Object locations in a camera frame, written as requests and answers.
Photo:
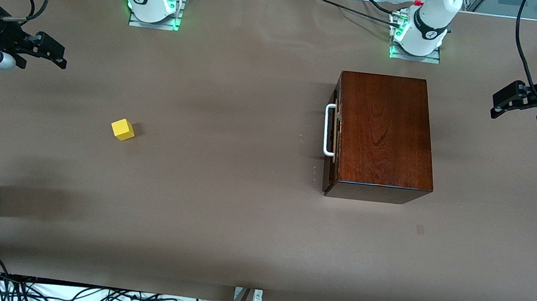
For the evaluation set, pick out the wooden drawer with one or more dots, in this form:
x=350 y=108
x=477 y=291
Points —
x=334 y=142

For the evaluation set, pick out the yellow wooden block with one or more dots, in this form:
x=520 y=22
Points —
x=122 y=129

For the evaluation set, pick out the brown table cover sheet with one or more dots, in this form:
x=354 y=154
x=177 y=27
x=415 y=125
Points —
x=192 y=212

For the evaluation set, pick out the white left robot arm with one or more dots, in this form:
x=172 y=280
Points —
x=432 y=18

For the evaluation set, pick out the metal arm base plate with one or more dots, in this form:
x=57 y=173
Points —
x=154 y=25
x=415 y=58

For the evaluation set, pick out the dark brown wooden cabinet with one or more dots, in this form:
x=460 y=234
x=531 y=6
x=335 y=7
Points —
x=385 y=133

